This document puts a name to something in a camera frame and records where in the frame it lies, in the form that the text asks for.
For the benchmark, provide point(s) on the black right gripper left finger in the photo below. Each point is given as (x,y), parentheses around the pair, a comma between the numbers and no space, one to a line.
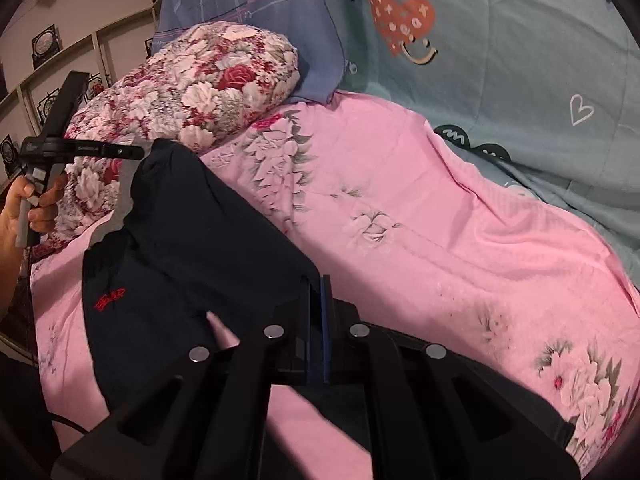
(205,416)

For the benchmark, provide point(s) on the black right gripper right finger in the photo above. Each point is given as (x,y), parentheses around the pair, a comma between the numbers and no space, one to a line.
(420,410)

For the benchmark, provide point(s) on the dark navy pants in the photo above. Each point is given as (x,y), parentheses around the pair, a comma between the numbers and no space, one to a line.
(190,248)

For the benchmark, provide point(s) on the person's left forearm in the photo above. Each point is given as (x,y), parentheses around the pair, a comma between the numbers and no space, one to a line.
(10,267)

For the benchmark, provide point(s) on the person's left hand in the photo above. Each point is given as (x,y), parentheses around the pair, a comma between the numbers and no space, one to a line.
(40,218)

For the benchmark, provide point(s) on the red floral pillow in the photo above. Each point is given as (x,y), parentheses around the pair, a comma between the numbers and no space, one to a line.
(201,89)

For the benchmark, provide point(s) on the pink floral bed sheet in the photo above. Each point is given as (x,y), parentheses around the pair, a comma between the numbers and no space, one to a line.
(414,236)

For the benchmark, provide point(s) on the blue-purple plaid pillow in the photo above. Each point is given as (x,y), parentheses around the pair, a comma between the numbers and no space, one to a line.
(306,23)

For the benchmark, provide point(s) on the teal heart-print quilt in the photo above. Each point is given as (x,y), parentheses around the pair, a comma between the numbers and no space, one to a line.
(545,91)

